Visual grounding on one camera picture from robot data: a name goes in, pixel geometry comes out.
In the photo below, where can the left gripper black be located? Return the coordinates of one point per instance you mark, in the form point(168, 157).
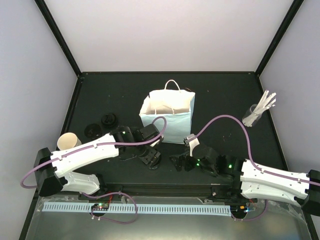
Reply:
point(150, 159)

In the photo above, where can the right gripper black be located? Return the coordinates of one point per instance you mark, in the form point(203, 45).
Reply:
point(178, 165)

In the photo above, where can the light blue paper bag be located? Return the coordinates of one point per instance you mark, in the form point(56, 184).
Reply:
point(176, 105)

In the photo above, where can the black coffee cup lid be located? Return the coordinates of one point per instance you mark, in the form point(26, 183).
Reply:
point(109, 120)

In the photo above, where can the black paper coffee cup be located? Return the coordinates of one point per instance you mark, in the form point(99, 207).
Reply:
point(154, 165)

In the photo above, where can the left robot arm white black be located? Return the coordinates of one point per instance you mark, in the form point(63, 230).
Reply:
point(57, 170)

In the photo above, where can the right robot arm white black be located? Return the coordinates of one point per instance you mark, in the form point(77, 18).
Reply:
point(243, 180)

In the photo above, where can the left circuit board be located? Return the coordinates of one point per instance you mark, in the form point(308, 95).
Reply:
point(100, 207)

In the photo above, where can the circuit board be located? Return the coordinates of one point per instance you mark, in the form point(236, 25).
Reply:
point(100, 207)
point(243, 208)

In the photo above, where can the right circuit board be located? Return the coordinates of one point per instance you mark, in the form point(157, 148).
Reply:
point(243, 208)

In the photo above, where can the clear glass straw holder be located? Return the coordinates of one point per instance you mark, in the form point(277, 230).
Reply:
point(253, 114)

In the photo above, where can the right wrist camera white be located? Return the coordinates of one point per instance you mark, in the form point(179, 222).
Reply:
point(191, 141)

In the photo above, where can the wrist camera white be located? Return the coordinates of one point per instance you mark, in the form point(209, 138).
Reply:
point(157, 142)
point(191, 141)

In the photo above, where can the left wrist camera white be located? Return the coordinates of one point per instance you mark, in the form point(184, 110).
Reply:
point(157, 142)

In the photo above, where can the black aluminium frame rail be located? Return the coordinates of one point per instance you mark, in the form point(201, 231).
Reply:
point(212, 191)

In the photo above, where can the light blue slotted cable duct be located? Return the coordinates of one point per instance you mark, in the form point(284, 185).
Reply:
point(155, 209)

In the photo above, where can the left black frame post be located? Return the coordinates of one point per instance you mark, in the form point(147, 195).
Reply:
point(49, 19)

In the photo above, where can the black frame post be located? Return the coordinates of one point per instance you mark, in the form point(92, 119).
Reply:
point(286, 22)
point(49, 19)

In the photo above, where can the right black frame post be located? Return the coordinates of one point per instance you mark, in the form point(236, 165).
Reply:
point(286, 22)

